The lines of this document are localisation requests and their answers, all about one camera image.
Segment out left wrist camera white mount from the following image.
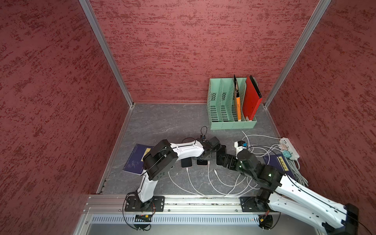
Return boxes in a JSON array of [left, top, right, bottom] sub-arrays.
[[234, 141, 247, 155]]

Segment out orange black book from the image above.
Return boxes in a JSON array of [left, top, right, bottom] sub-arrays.
[[234, 75, 241, 121]]

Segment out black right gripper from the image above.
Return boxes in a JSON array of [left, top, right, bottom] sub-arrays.
[[218, 154, 256, 179]]

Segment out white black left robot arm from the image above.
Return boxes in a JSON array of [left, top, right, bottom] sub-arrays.
[[136, 137, 221, 203]]

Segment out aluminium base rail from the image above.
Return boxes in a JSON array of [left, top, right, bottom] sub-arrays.
[[73, 195, 320, 235]]

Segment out black phone white case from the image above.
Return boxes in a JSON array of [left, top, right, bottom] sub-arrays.
[[216, 145, 227, 166]]

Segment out white charging cable end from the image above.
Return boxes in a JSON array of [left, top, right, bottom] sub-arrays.
[[214, 170, 245, 188]]

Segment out aluminium corner post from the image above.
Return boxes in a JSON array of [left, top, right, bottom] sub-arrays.
[[264, 0, 331, 110], [79, 0, 134, 108]]

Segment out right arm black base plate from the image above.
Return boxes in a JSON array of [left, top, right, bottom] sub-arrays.
[[240, 196, 279, 213]]

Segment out right aluminium corner post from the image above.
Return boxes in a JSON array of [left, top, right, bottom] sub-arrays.
[[264, 0, 331, 110]]

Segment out dark blue notebook right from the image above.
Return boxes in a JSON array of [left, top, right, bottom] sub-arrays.
[[263, 154, 295, 180]]

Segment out white charging cable far left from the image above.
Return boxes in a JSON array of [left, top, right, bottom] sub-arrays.
[[167, 171, 206, 197]]

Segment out left aluminium corner post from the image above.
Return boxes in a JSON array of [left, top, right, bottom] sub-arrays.
[[79, 0, 134, 108]]

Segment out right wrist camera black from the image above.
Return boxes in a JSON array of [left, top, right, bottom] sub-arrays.
[[208, 137, 221, 149]]

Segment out white power strip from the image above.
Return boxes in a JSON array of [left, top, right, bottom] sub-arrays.
[[279, 138, 300, 161]]

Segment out green plastic file organizer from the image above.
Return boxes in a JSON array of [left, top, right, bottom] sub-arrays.
[[207, 78, 257, 130]]

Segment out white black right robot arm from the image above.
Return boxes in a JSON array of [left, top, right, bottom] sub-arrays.
[[220, 149, 360, 235]]

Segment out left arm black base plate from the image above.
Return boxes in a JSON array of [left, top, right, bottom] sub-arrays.
[[124, 195, 165, 212]]

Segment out dark blue notebook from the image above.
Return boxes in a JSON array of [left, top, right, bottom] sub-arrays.
[[263, 154, 295, 180], [123, 144, 153, 175]]

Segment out white charging cable bundle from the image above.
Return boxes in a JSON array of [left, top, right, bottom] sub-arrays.
[[234, 130, 309, 189]]

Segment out dark blue notebook left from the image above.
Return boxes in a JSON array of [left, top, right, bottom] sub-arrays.
[[123, 144, 153, 175]]

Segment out red folder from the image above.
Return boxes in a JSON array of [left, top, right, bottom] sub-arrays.
[[242, 75, 262, 121]]

